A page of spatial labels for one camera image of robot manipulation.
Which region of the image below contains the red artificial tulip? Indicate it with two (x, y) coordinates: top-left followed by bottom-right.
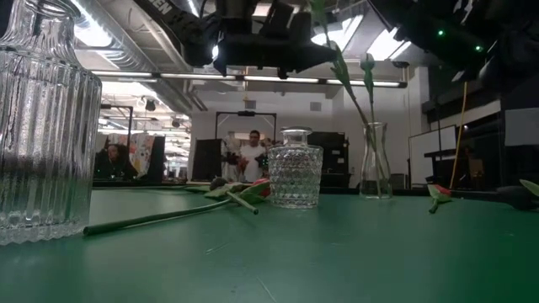
(83, 178), (272, 237)
(426, 183), (454, 215)

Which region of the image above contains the whiteboard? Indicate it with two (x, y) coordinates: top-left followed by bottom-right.
(408, 124), (459, 187)

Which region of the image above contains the black table border frame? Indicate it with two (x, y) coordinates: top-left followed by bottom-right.
(92, 179), (539, 199)

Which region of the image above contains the silver air duct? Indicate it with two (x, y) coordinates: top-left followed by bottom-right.
(69, 0), (197, 113)

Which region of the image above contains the black cabinet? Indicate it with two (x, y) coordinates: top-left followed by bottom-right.
(307, 131), (351, 189)

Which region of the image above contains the long ceiling light strip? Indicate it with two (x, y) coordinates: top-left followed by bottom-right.
(91, 70), (408, 88)

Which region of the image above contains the diamond-cut glass vase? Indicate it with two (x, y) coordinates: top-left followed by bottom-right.
(267, 125), (324, 210)

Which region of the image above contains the white artificial tulip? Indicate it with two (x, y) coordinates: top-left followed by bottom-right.
(360, 53), (391, 199)
(309, 0), (380, 197)

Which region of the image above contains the yellow cable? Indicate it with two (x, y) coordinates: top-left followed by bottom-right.
(448, 81), (469, 189)

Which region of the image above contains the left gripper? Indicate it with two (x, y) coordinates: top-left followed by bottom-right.
(212, 0), (338, 79)

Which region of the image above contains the ribbed glass vase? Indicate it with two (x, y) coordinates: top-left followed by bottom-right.
(0, 0), (104, 247)

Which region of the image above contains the green table mat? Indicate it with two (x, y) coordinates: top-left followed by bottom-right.
(0, 187), (539, 303)

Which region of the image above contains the black panel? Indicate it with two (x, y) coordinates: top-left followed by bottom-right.
(191, 138), (223, 183)

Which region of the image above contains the tall smooth glass vase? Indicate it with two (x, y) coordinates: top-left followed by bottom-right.
(360, 121), (394, 200)

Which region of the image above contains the green artificial flower stem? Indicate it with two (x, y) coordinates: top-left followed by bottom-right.
(332, 41), (382, 197)

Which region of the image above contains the person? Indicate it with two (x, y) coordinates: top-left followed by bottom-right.
(95, 142), (139, 181)
(238, 129), (270, 184)

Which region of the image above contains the black artificial tulip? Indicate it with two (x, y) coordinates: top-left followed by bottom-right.
(495, 178), (539, 211)
(209, 176), (260, 216)

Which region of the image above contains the patterned fabric panel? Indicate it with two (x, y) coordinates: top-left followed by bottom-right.
(128, 132), (156, 178)

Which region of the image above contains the black gantry frame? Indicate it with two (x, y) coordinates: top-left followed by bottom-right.
(215, 110), (278, 142)

